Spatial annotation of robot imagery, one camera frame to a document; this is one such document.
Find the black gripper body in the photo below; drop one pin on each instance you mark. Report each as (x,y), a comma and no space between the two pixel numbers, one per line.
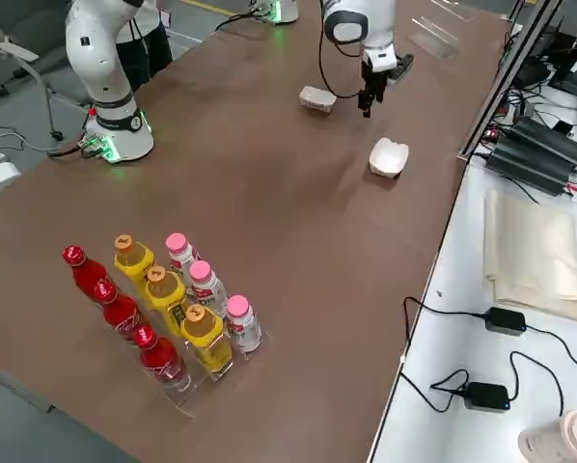
(375,79)

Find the large white box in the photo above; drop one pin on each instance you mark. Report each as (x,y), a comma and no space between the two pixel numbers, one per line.
(390,159)

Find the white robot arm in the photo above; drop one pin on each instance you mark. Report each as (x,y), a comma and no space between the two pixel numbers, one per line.
(100,62)
(288,9)

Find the clear plastic stepped holder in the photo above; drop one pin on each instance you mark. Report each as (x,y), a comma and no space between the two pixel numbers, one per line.
(433,41)

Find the black finned power supply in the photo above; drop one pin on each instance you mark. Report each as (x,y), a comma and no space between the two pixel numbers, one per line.
(554,142)
(525,166)

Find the white desk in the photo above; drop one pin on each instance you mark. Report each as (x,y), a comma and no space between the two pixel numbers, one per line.
(452,270)

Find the cream folded cloth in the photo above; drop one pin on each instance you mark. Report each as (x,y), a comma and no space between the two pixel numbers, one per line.
(530,251)

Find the person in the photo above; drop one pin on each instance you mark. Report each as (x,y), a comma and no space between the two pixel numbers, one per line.
(148,53)

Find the white bottle pink cap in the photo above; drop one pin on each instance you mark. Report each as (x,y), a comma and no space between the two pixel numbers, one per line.
(206,289)
(244,328)
(180,255)

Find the black power adapter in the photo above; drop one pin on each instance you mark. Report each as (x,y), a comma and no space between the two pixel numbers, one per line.
(505,320)
(486,395)

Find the red cola bottle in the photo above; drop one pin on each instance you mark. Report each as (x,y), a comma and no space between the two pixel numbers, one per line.
(160,359)
(83,277)
(119,313)

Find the grey office chair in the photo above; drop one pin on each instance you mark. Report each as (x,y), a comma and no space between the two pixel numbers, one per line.
(33,77)

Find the clear plastic bottle shelf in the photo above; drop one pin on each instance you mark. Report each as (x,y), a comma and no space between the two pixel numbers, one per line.
(177,402)

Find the pink ribbed cup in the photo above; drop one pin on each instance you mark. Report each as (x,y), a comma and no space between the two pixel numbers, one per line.
(568,443)

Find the aluminium frame post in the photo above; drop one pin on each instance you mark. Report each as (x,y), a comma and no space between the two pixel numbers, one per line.
(505,82)

